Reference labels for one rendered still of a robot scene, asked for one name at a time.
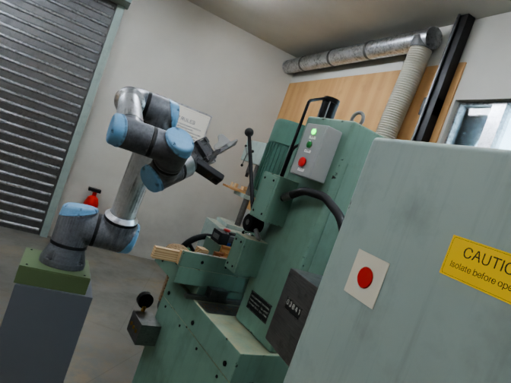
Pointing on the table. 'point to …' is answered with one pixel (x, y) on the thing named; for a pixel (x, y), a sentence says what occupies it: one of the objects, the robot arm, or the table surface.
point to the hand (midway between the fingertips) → (227, 150)
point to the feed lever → (252, 224)
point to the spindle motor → (277, 149)
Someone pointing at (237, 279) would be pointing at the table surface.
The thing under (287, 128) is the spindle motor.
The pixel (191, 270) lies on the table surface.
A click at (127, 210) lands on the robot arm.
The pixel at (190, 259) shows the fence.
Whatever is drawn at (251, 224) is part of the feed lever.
